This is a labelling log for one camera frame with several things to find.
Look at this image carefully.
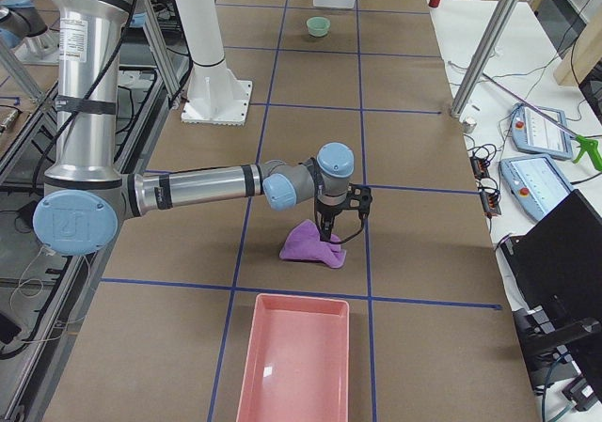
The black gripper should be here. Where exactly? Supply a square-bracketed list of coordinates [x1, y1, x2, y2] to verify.
[314, 195, 346, 242]

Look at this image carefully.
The black monitor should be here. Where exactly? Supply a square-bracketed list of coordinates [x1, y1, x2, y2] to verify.
[501, 189, 601, 396]

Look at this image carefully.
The pale green bowl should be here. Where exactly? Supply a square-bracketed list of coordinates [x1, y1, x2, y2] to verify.
[306, 16, 331, 38]

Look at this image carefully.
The small metal cylinder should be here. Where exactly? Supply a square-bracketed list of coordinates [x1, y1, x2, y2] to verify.
[462, 117, 477, 134]

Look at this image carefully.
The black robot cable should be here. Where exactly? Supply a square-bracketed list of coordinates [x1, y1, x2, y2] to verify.
[328, 208, 366, 245]

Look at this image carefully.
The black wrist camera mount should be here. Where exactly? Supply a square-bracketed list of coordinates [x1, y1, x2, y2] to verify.
[346, 183, 372, 221]

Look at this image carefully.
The green handled reacher stick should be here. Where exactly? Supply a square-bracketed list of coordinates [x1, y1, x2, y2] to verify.
[482, 71, 602, 172]

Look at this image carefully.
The pink plastic tray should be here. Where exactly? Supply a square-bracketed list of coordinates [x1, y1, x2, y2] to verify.
[236, 293, 350, 421]

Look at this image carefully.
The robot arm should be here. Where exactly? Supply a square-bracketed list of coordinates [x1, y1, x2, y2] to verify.
[1, 0, 49, 49]
[33, 0, 355, 256]

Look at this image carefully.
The teach pendant tablet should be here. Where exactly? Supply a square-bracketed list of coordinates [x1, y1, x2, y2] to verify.
[511, 103, 573, 161]
[499, 153, 574, 222]

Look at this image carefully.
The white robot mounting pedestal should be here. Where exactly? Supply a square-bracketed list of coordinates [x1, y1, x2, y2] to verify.
[175, 0, 253, 126]

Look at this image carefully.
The aluminium frame post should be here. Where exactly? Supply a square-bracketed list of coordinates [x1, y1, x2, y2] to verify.
[450, 0, 519, 118]

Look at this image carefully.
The purple microfiber cloth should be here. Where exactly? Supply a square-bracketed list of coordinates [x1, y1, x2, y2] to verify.
[279, 219, 346, 269]

